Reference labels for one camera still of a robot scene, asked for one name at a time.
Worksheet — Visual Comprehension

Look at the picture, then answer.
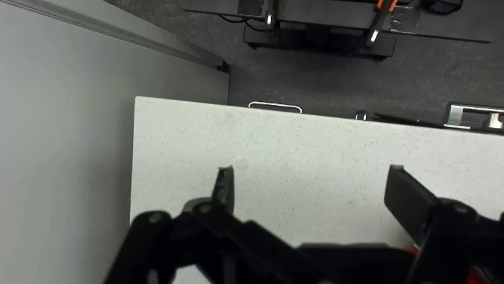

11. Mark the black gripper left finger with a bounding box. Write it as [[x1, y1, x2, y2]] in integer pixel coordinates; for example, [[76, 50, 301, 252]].
[[183, 165, 235, 213]]

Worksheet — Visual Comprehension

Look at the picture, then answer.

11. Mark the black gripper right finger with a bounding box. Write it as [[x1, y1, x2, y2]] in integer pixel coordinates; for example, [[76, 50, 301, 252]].
[[383, 164, 479, 249]]

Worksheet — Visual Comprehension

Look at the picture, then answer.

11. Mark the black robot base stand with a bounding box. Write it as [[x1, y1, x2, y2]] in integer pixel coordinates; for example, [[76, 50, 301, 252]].
[[181, 0, 503, 60]]

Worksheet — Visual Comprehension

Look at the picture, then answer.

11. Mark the black clamp with silver tip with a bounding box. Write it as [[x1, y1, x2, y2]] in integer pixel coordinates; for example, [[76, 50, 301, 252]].
[[263, 0, 277, 27]]

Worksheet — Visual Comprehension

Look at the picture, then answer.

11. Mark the silver metal bracket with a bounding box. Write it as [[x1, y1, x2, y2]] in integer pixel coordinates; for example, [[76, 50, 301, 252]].
[[446, 102, 504, 131]]

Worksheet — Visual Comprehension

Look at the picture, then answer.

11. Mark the silver drawer handle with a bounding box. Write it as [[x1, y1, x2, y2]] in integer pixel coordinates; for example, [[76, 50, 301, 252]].
[[248, 101, 304, 113]]

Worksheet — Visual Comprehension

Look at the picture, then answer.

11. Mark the orange handled clamp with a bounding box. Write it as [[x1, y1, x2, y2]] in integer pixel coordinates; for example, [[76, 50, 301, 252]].
[[366, 0, 399, 47]]

